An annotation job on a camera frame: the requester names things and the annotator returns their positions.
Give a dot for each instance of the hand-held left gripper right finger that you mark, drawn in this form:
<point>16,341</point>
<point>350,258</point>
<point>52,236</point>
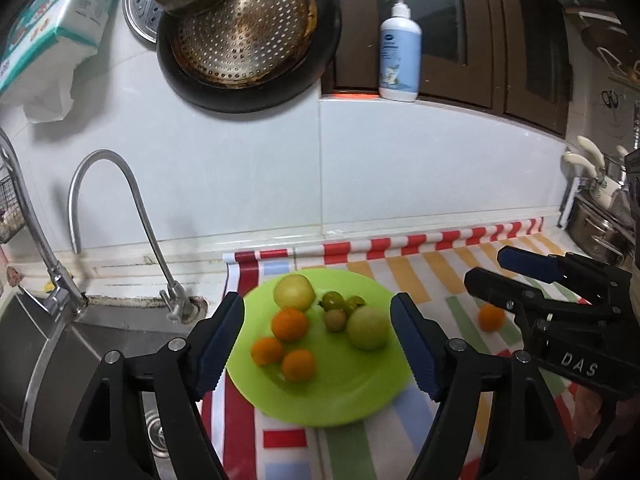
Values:
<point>415,345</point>

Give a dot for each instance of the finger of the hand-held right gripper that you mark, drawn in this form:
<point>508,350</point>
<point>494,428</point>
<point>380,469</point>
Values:
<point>525,262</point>
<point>490,287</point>

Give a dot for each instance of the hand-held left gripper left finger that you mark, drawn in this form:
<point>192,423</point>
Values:
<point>220,340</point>

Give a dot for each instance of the orange tangerine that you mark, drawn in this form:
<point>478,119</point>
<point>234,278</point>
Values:
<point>299,365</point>
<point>289,325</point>
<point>267,351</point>
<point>491,318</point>

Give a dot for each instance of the green apple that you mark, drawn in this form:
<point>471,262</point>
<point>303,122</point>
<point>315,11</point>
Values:
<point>368,329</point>

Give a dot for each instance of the small green fruit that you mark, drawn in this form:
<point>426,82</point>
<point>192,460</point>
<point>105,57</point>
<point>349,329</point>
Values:
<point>355,302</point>
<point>332,301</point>

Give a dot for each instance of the lime green plate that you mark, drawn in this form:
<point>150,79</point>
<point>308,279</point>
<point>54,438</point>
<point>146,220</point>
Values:
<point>350,390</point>

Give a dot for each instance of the small brownish-green fruit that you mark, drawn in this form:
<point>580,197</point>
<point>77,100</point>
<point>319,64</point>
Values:
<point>334,320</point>

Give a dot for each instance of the yellow-green apple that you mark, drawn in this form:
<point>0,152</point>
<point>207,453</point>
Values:
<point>294,291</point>

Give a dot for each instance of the person's right hand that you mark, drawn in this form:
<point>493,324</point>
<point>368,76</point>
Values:
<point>586,410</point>

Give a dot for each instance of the thin gooseneck steel faucet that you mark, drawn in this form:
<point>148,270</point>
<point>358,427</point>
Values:
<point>177,305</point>

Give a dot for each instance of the stainless steel pot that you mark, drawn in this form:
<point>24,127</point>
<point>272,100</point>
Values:
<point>595,230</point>

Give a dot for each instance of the sink drain strainer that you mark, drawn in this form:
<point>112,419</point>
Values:
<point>154,435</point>

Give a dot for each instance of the colourful striped table cloth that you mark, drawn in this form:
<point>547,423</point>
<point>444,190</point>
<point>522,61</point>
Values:
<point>360,450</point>

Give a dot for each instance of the stainless steel sink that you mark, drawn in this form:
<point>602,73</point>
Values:
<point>75,355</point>

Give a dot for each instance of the large steel kitchen faucet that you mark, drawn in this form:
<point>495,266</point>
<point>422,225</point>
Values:
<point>60,292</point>

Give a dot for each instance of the black scissors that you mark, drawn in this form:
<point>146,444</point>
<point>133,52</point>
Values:
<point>610,99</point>

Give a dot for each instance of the white pump soap bottle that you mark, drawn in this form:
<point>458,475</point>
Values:
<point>400,60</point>

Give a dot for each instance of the round wooden lid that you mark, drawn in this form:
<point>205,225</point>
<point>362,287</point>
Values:
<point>600,35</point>

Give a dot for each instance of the black frying pan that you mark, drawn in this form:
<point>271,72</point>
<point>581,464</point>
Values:
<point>325,55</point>

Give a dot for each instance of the perforated copper strainer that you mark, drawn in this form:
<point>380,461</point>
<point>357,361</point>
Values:
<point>250,45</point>

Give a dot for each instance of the perforated steel steamer plate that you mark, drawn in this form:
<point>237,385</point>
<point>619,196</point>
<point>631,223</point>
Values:
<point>137,10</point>

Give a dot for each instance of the tissue box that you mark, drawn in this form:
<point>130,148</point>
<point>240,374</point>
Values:
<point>50,25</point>

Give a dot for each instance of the dark brown window frame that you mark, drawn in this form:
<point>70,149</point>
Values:
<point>480,35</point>

